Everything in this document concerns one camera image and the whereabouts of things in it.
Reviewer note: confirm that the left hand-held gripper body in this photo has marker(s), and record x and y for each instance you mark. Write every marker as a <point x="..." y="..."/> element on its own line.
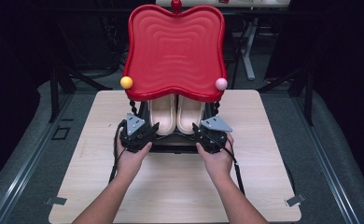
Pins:
<point x="135" y="133"/>

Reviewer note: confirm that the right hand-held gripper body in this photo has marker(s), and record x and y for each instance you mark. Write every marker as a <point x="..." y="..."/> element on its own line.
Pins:
<point x="216" y="133"/>

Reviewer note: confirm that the cream clog shoe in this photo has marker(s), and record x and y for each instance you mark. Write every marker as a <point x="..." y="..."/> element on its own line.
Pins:
<point x="189" y="112"/>
<point x="163" y="113"/>

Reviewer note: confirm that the red and black tiered rack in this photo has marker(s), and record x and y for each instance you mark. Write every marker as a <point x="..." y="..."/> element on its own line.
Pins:
<point x="175" y="53"/>

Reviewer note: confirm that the person's left hand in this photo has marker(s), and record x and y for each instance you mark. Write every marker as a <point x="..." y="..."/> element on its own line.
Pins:
<point x="132" y="161"/>

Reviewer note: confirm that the person's right hand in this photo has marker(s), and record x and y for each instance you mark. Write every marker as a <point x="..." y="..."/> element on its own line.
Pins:
<point x="217" y="163"/>

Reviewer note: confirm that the black tape square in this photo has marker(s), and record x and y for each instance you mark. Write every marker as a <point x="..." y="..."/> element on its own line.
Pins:
<point x="54" y="133"/>

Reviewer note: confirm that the black metal stand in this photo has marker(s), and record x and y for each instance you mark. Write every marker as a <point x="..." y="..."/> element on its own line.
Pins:
<point x="307" y="96"/>
<point x="55" y="93"/>

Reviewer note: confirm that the metal table clamp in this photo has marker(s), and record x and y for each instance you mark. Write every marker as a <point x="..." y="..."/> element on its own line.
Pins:
<point x="56" y="201"/>
<point x="295" y="200"/>

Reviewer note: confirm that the aluminium floor rail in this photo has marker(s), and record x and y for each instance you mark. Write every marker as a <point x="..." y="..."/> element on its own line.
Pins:
<point x="326" y="161"/>
<point x="24" y="161"/>

